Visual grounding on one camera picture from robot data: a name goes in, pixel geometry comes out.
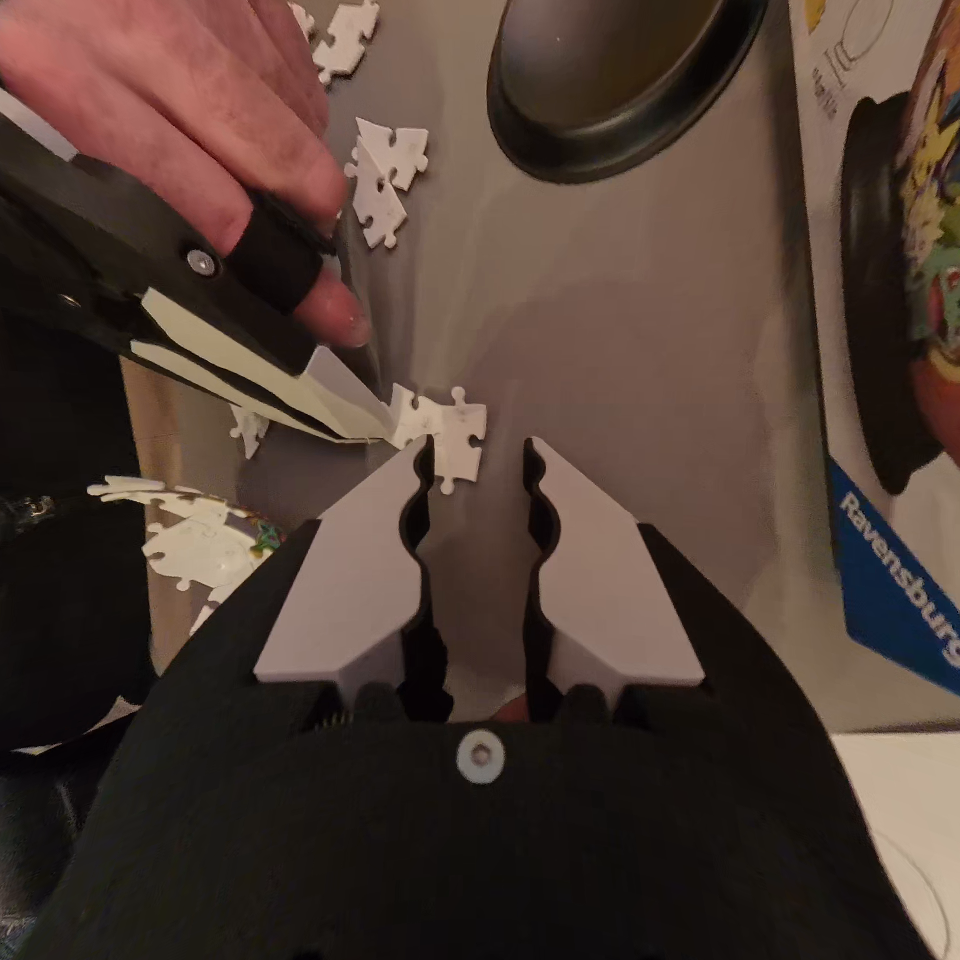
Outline person's beige trousers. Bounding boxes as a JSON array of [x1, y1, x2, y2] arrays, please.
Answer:
[[120, 360, 252, 676]]

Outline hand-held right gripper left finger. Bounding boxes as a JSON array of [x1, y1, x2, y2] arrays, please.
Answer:
[[253, 435, 451, 721]]

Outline white stand base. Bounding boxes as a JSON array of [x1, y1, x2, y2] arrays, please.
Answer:
[[828, 731, 960, 960]]

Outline partly built puzzle ball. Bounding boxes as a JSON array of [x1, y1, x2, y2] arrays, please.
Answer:
[[86, 476, 285, 639]]

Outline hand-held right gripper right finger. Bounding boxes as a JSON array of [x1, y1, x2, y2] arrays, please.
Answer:
[[522, 437, 708, 723]]

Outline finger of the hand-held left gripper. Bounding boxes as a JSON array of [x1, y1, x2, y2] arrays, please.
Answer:
[[141, 288, 396, 445], [129, 339, 370, 444]]

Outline black ball stand ring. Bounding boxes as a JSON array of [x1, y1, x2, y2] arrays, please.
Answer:
[[486, 0, 770, 185]]

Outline blue puzzle box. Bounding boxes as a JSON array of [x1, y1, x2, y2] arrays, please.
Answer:
[[787, 0, 960, 695]]

